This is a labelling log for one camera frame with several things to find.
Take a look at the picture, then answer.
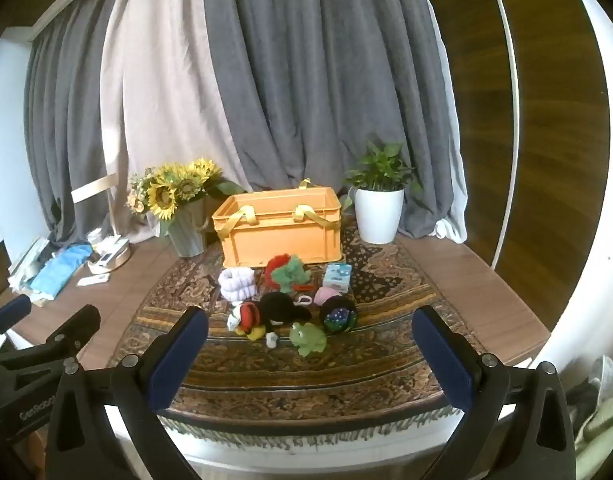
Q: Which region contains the white curved trim strip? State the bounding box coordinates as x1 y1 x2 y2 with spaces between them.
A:
481 0 518 272

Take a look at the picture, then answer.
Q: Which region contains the pink pouch with keyring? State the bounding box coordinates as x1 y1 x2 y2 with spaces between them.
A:
297 286 343 308

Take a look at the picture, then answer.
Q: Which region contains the white sheer curtain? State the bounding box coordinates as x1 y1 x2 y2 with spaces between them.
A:
424 0 470 243

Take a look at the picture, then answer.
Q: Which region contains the red fuzzy scrunchie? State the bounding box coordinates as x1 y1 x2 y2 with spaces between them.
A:
263 255 290 291

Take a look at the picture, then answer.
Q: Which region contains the white plant pot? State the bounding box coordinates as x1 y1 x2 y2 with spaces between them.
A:
353 186 406 245

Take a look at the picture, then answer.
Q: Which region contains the black mouse plush toy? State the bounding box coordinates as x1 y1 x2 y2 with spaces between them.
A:
227 292 313 349

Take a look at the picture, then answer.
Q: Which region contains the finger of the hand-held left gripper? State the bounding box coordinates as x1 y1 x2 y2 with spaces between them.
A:
16 304 101 368
0 294 32 356

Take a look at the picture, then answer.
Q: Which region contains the grey curtain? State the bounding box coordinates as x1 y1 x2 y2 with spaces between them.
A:
201 0 460 261
24 20 134 248

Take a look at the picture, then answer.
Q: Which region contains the green leafy plant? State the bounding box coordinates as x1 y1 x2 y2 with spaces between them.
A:
341 141 423 211

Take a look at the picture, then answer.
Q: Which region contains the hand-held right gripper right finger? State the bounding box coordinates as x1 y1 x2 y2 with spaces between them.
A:
411 305 577 480

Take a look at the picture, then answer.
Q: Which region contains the white papers stack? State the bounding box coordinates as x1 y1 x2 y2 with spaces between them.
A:
8 236 53 295

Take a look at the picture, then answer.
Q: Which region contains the white round-based device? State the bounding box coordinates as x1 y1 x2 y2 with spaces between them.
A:
86 234 132 276

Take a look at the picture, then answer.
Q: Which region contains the yellow plastic bin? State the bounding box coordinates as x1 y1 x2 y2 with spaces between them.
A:
211 178 344 269

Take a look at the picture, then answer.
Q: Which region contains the green fuzzy scrunchie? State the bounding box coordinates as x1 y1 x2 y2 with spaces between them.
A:
272 258 313 295

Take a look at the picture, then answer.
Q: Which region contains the patterned brown rug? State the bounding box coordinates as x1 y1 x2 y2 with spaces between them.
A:
106 220 487 455

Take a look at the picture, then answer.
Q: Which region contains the artificial sunflower bouquet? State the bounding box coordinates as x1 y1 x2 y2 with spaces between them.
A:
126 157 248 237

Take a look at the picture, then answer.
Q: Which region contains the beige curtain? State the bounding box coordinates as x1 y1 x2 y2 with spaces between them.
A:
100 0 250 246

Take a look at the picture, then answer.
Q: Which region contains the grey ribbed vase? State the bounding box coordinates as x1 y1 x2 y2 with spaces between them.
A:
165 196 210 259

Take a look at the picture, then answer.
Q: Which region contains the green frog toy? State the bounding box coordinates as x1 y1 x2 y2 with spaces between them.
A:
288 322 329 359

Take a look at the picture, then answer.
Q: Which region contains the black dotted round pouch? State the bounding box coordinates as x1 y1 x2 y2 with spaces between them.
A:
319 296 359 336

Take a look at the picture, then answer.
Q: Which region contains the light blue tissue box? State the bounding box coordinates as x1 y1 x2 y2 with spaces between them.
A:
321 262 353 295

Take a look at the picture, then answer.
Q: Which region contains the green and white clothing pile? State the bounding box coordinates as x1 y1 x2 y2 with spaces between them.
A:
571 350 613 480

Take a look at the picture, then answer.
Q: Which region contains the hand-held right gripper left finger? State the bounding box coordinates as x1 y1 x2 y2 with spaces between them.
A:
44 306 210 480

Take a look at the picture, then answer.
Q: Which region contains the light blue cloth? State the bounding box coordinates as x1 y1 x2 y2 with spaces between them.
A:
30 243 95 299

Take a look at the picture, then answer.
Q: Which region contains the pale purple fluffy scrunchie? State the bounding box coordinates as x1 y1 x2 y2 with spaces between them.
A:
219 267 260 304

